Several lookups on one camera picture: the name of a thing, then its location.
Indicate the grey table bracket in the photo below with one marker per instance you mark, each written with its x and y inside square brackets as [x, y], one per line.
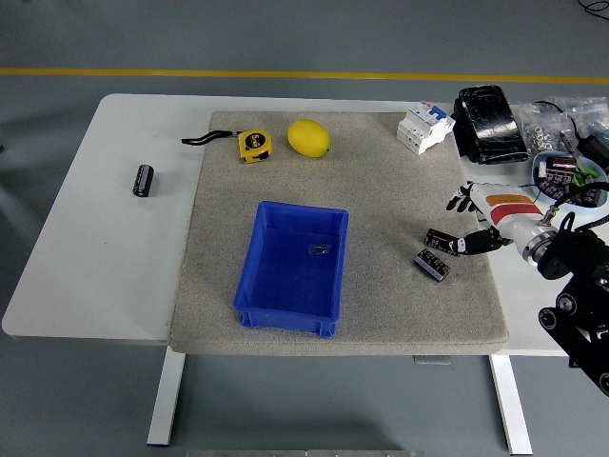
[432, 360]

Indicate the white table leg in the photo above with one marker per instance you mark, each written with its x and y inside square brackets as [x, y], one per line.
[511, 404]
[166, 400]

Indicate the yellow tape measure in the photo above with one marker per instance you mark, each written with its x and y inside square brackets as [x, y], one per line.
[254, 145]

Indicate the grey-brown mat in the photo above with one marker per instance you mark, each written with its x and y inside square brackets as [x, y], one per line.
[380, 200]

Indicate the black wrapped pouch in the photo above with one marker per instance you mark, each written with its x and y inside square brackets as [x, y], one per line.
[490, 124]

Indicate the green plastic pieces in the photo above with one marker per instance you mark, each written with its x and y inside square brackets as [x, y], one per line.
[583, 177]

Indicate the blue plastic box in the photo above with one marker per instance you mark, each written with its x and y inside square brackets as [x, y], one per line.
[285, 295]

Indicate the clear bag of washers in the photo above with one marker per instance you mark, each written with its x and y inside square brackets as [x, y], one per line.
[540, 131]

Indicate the dark cylindrical battery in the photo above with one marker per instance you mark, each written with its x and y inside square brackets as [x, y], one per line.
[595, 196]
[432, 265]
[435, 238]
[551, 190]
[577, 196]
[143, 180]
[561, 164]
[554, 178]

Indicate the small clear plastic piece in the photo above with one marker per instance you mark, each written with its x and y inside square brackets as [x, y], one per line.
[320, 249]

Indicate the light blue bowl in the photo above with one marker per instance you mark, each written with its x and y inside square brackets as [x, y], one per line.
[539, 164]

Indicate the yellow lemon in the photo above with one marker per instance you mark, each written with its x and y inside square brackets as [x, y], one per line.
[308, 138]

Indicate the white blue circuit breaker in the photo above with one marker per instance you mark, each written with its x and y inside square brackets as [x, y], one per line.
[423, 126]

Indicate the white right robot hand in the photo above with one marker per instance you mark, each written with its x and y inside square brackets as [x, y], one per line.
[504, 214]

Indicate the black power adapter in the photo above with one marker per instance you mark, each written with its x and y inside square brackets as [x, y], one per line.
[595, 148]

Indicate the clear plastic bag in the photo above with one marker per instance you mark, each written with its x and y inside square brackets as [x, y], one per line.
[590, 112]

